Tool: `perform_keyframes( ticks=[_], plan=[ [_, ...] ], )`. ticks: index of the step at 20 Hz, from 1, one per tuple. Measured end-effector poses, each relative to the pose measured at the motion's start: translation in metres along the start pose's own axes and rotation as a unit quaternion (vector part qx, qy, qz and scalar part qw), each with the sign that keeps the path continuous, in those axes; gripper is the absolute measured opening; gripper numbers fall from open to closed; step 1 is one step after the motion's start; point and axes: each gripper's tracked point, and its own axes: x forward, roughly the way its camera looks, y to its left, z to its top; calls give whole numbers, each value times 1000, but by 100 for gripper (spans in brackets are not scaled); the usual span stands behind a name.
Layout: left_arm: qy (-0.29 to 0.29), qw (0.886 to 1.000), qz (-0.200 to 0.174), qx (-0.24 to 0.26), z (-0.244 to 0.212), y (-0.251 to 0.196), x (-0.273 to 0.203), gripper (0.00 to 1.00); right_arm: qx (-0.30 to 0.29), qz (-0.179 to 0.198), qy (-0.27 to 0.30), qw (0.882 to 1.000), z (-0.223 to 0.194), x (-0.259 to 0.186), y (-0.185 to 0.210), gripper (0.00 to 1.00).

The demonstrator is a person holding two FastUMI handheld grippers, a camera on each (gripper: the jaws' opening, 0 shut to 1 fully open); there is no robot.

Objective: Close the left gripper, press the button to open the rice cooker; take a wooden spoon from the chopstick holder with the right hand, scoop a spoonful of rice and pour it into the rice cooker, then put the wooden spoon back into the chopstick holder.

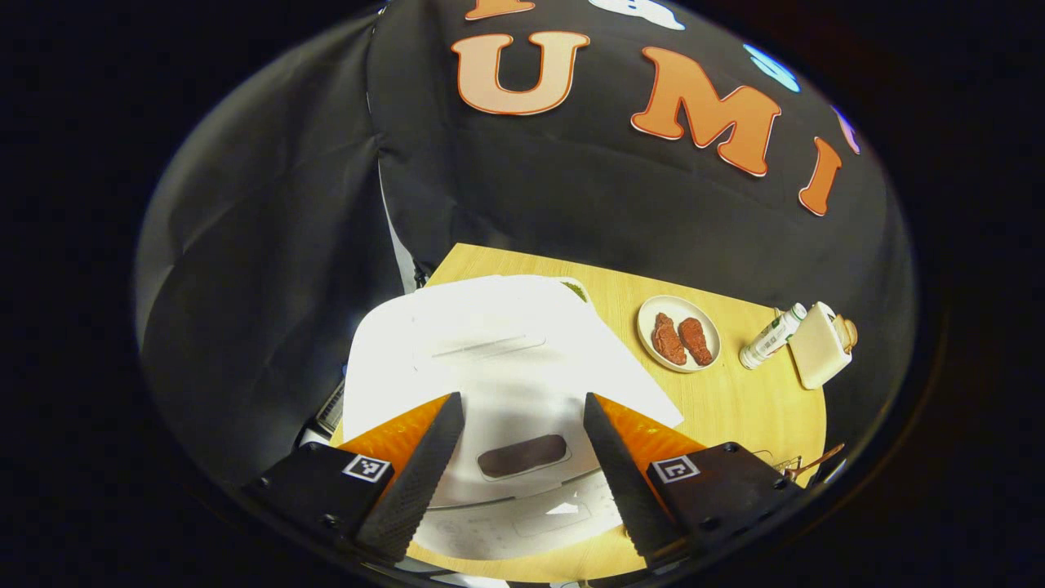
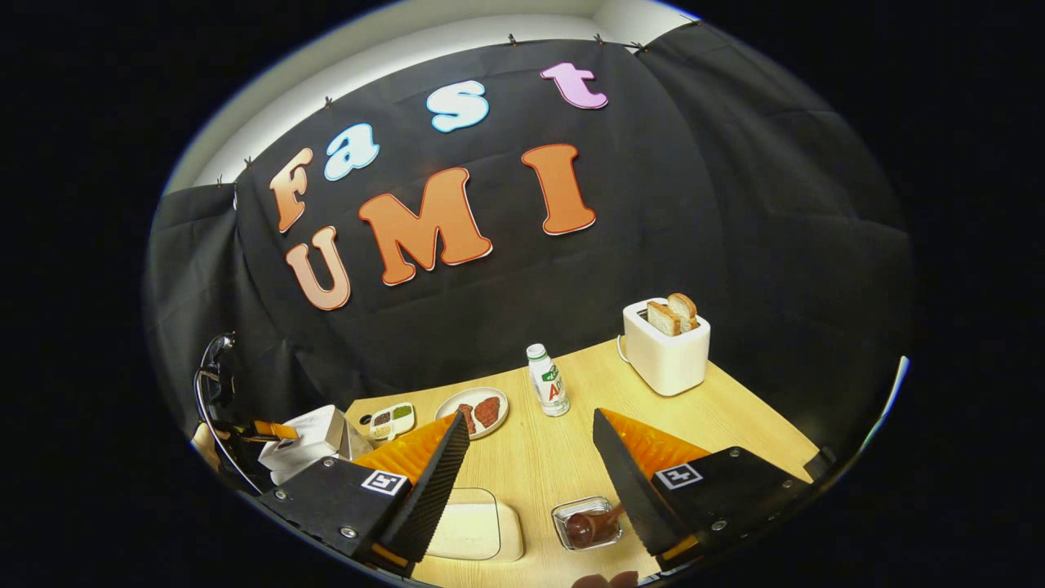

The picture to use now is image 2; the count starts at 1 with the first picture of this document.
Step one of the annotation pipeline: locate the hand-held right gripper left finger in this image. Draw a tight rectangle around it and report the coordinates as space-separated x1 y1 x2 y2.
257 411 472 579

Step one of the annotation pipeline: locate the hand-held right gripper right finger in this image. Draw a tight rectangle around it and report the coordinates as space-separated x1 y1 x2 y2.
593 408 817 572

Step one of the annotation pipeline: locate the white rice cooker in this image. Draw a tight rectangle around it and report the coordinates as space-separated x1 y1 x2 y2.
260 404 372 487

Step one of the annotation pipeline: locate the cream rice tray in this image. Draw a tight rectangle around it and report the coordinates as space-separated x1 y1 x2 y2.
425 488 525 564

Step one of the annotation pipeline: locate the brown wooden spoon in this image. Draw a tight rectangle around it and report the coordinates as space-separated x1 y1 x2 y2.
565 502 625 550

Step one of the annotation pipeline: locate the clear chopstick holder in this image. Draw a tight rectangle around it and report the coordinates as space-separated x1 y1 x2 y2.
551 496 624 552

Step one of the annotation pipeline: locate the white divided condiment dish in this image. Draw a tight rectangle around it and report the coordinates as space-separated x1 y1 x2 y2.
369 402 416 442

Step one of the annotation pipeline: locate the white round plate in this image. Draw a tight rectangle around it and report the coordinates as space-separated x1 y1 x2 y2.
435 386 510 441

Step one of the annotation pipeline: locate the white toaster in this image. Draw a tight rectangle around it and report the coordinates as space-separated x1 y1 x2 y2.
618 293 712 398

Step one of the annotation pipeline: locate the small white bottle green label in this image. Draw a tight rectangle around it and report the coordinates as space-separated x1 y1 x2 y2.
526 343 571 418

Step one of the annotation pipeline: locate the black table edge pad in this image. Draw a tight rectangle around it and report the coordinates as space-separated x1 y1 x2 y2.
804 446 839 483

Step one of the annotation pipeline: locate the black backdrop cloth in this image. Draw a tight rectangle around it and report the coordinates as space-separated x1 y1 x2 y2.
145 20 915 458

